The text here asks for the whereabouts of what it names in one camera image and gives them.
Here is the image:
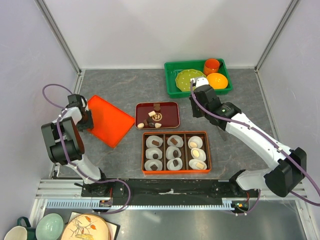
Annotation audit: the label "orange box lid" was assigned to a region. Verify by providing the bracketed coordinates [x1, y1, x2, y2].
[88, 95, 135, 148]

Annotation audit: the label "white oval chocolate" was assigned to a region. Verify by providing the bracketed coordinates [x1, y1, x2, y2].
[192, 149, 200, 158]
[189, 142, 197, 148]

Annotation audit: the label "dark red lacquer tray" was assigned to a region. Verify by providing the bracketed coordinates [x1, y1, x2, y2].
[134, 101, 180, 130]

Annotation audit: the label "white rectangular chocolate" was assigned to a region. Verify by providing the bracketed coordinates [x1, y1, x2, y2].
[195, 162, 205, 170]

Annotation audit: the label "brown bar chocolate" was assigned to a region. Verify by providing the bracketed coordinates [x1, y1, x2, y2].
[151, 140, 162, 147]

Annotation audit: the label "metal serving tongs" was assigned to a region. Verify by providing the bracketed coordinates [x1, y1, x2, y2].
[219, 129, 228, 142]

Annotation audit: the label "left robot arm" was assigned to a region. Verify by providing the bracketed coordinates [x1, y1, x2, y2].
[41, 94, 110, 197]

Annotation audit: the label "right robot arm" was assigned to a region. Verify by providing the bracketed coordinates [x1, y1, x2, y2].
[189, 83, 307, 198]

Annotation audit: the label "orange chocolate box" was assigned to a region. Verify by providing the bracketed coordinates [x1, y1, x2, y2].
[141, 131, 212, 175]

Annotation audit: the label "white round chocolate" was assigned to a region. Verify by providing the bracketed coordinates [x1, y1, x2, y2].
[137, 123, 145, 129]

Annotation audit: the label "white paper cup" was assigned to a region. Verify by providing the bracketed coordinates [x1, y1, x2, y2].
[145, 147, 163, 160]
[167, 157, 183, 171]
[167, 135, 184, 148]
[166, 146, 182, 160]
[188, 159, 207, 170]
[190, 148, 207, 162]
[145, 135, 163, 148]
[187, 135, 203, 149]
[144, 159, 163, 171]

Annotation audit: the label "yellow-green dotted plate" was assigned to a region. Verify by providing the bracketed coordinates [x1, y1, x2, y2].
[175, 69, 206, 92]

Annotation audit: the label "orange bowl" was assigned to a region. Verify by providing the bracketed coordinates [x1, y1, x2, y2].
[206, 72, 229, 90]

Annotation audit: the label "orange cup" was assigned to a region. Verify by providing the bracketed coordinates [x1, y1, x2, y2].
[203, 58, 220, 76]

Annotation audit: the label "green plastic bin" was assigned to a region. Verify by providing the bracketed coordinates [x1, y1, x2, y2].
[164, 58, 234, 99]

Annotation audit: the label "floral decorated plate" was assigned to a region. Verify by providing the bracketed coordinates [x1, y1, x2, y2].
[61, 214, 111, 240]

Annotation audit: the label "pale green bowl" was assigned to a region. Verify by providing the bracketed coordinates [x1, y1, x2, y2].
[35, 213, 65, 240]

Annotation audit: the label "dark green mug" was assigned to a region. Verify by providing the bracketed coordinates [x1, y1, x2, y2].
[16, 216, 36, 237]

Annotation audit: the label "white mug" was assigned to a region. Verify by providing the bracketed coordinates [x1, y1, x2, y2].
[4, 226, 28, 240]

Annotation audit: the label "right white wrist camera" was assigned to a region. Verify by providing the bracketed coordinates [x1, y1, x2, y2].
[190, 76, 209, 89]

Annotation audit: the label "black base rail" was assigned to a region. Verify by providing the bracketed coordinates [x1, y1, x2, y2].
[76, 178, 258, 207]

